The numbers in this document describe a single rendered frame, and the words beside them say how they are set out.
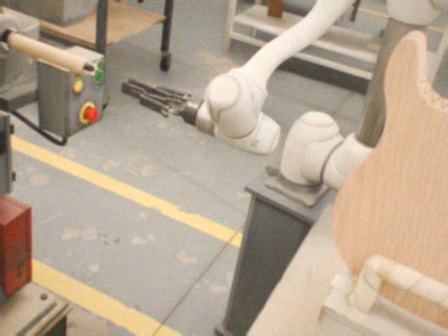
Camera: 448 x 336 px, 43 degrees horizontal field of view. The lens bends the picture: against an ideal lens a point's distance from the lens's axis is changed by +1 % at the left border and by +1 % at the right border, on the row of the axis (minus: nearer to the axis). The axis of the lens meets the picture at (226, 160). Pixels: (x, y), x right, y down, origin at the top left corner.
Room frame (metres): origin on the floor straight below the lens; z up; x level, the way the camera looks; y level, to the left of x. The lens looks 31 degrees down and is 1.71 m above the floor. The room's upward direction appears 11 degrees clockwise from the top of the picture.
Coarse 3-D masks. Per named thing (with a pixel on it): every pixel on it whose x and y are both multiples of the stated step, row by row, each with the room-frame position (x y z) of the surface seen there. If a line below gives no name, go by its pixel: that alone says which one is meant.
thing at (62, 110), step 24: (72, 48) 1.44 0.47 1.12; (48, 72) 1.31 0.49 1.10; (72, 72) 1.31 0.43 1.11; (96, 72) 1.39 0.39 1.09; (48, 96) 1.31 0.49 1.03; (72, 96) 1.31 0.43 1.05; (96, 96) 1.40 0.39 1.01; (24, 120) 1.34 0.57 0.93; (48, 120) 1.31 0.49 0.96; (72, 120) 1.31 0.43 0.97; (96, 120) 1.41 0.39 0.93
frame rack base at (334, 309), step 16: (336, 288) 0.70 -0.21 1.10; (336, 304) 0.66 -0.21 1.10; (384, 304) 0.68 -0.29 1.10; (320, 320) 0.65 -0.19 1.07; (336, 320) 0.64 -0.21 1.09; (352, 320) 0.63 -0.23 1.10; (368, 320) 0.64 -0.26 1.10; (384, 320) 0.65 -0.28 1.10; (400, 320) 0.65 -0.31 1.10; (416, 320) 0.66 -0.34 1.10
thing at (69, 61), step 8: (16, 40) 1.09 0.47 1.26; (24, 40) 1.09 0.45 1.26; (32, 40) 1.09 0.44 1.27; (16, 48) 1.09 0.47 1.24; (24, 48) 1.08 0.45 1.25; (32, 48) 1.07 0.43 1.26; (40, 48) 1.07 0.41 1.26; (48, 48) 1.07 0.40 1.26; (56, 48) 1.08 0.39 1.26; (40, 56) 1.06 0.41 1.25; (48, 56) 1.06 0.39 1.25; (56, 56) 1.05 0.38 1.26; (64, 56) 1.05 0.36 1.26; (72, 56) 1.05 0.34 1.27; (56, 64) 1.05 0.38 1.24; (64, 64) 1.04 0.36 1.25; (72, 64) 1.03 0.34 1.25; (80, 64) 1.03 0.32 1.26; (80, 72) 1.03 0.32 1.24
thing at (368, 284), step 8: (368, 272) 0.64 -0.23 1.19; (360, 280) 0.65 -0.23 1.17; (368, 280) 0.64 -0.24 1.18; (376, 280) 0.64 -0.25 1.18; (360, 288) 0.65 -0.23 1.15; (368, 288) 0.64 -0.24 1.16; (376, 288) 0.64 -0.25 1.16; (360, 296) 0.64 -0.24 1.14; (368, 296) 0.64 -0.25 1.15; (360, 304) 0.64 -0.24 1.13; (368, 304) 0.64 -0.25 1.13; (352, 312) 0.65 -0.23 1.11; (360, 312) 0.64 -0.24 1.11; (368, 312) 0.65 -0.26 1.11
